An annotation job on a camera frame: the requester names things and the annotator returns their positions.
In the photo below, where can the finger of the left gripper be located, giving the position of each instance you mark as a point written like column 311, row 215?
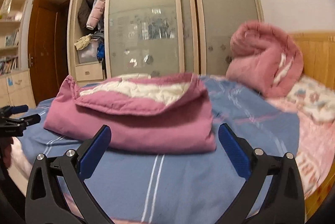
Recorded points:
column 8, row 111
column 28, row 121

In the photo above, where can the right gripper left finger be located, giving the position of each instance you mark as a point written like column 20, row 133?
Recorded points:
column 45, row 201

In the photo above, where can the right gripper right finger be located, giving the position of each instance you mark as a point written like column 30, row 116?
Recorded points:
column 284, row 201

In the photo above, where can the pink and cream hooded jacket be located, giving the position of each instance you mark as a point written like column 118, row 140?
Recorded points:
column 160, row 115

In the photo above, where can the beige bookshelf cabinet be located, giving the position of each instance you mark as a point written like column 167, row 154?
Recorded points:
column 16, row 86

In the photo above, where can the blue plaid bed sheet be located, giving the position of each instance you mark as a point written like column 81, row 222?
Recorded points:
column 186, row 188

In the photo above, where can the floral pillow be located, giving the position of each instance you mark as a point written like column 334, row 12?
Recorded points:
column 314, row 99

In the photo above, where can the clear plastic storage box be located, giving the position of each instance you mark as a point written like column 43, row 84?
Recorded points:
column 89, row 53

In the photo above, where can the brown wooden door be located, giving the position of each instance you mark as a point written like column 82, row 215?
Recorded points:
column 47, row 48

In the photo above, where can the pink fleece bed blanket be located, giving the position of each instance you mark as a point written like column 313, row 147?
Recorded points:
column 315, row 151

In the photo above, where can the yellow cloth bundle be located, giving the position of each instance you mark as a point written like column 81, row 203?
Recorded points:
column 83, row 42

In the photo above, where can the blue garment in wardrobe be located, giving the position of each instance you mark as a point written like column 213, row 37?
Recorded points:
column 100, row 52

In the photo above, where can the rolled pink quilt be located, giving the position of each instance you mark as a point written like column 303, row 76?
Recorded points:
column 265, row 59

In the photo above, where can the hanging dark jacket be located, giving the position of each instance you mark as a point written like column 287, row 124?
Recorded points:
column 84, row 12

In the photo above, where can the wooden headboard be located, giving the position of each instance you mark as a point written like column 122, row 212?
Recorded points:
column 318, row 51

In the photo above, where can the hanging pink puffer jacket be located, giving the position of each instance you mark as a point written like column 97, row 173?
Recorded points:
column 95, row 14

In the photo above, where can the beige sliding door wardrobe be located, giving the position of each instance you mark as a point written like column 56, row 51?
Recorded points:
column 160, row 37

